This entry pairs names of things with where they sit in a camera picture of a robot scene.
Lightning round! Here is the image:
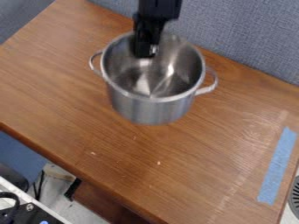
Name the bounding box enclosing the stainless steel pot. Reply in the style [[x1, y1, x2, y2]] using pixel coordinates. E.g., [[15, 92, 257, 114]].
[[88, 32, 219, 125]]

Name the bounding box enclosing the black device bottom left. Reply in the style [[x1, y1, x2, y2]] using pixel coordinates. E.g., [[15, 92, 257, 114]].
[[0, 192, 64, 224]]

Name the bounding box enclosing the dark fan grille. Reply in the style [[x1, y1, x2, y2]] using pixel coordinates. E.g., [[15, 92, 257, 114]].
[[288, 176, 299, 220]]

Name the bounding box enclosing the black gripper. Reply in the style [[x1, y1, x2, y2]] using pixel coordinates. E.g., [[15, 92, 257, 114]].
[[132, 0, 183, 59]]

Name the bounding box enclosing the blue tape strip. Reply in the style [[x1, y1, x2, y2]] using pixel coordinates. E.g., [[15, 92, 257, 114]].
[[256, 127, 297, 206]]

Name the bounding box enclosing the black round chair base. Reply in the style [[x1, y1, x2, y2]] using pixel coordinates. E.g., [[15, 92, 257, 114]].
[[0, 163, 29, 192]]

